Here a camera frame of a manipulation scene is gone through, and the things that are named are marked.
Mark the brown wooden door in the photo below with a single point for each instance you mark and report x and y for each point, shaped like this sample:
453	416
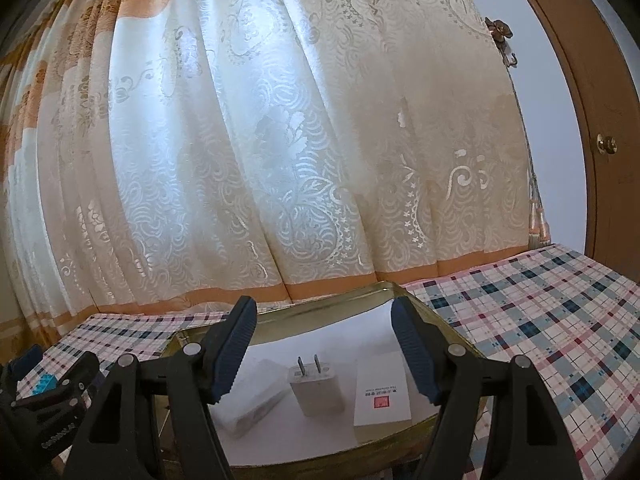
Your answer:
600	85

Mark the metal curtain tieback hook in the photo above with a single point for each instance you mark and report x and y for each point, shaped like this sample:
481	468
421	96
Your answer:
502	40

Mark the plaid tablecloth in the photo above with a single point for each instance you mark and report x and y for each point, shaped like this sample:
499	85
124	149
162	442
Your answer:
550	310

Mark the gold metal tin box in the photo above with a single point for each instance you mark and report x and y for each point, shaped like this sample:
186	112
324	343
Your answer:
325	320

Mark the cyan toy brick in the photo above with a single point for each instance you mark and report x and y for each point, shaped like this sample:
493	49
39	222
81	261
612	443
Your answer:
42	385

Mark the white charger adapter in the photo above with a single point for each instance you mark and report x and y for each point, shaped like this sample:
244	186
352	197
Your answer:
315	392

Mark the white rectangular pack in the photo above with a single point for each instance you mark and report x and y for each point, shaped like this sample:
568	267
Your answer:
250	400

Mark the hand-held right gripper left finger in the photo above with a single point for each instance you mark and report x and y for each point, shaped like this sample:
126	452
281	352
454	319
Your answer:
232	355

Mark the white box with red label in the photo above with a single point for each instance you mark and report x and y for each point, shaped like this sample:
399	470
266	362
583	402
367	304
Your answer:
382	375

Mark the brass door knob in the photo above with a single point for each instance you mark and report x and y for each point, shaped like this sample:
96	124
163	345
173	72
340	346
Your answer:
606	144

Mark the white paper liner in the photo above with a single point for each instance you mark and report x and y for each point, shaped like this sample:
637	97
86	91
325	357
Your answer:
300	435

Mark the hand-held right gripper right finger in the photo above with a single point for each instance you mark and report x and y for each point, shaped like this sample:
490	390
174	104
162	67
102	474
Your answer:
412	350

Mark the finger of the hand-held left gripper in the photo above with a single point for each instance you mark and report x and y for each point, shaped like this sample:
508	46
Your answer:
82	365
25	360

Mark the cream patterned curtain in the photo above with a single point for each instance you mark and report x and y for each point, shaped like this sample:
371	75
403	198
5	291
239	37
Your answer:
300	110

